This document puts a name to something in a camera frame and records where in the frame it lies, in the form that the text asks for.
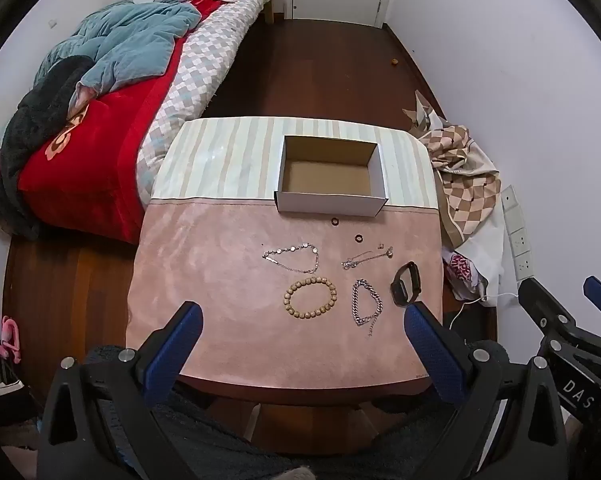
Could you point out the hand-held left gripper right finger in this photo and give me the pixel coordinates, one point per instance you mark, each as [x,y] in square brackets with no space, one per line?
[430,345]

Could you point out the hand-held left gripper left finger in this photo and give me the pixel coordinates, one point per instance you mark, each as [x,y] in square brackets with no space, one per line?
[180,345]

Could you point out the black smart band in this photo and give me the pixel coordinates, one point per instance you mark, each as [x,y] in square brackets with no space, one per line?
[396,292]

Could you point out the white cardboard box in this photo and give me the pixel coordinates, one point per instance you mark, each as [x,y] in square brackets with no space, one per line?
[330,177]

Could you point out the pink and striped table cloth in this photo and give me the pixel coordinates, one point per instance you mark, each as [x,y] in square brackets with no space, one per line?
[220,310]

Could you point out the white power strip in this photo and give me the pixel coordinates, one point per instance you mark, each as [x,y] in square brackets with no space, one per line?
[517,235]

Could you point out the red and white printed bag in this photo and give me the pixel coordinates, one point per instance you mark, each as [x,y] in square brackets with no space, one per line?
[460,267]

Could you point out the person's dark fleece trousers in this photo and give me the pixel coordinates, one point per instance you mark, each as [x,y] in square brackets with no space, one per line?
[220,452]

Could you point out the pink plastic object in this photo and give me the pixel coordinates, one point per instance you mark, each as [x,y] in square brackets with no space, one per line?
[10,340]

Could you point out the brown checked cloth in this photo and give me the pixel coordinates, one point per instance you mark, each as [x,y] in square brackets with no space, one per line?
[460,160]

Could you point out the dark shoe with white sole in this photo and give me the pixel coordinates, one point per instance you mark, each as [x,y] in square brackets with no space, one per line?
[3,389]

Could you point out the red flower blanket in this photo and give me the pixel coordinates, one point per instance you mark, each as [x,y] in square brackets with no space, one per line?
[105,160]

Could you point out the dark grey fleece blanket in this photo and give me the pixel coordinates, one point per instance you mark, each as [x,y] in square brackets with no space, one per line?
[30,125]

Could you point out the checked bed sheet mattress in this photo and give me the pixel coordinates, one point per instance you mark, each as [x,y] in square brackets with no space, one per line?
[200,60]

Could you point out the teal quilt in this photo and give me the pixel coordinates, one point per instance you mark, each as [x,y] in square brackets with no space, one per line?
[130,45]

